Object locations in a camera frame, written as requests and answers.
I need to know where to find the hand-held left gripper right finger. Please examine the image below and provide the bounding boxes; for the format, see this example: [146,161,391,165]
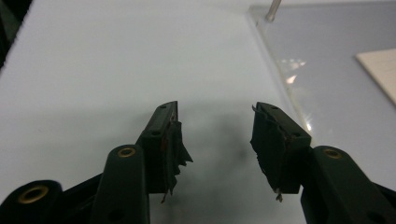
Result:
[249,102,396,224]

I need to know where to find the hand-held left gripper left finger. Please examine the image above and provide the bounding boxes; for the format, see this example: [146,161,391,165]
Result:
[91,100,194,224]

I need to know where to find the painted picture card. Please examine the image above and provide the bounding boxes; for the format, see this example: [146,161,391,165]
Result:
[355,48,396,106]

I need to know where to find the white table sheet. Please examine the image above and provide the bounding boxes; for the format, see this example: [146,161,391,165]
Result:
[0,0,307,224]

